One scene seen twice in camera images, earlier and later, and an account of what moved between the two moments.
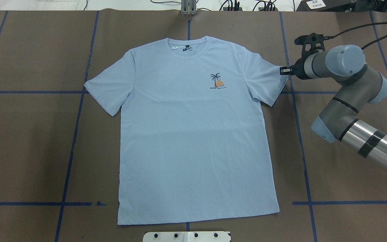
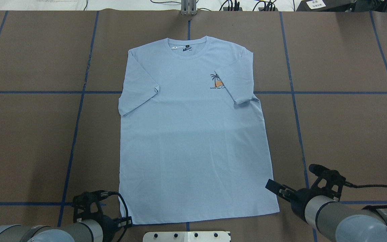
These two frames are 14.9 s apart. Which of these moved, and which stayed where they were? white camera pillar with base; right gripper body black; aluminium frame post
Moved: right gripper body black
Stayed: aluminium frame post; white camera pillar with base
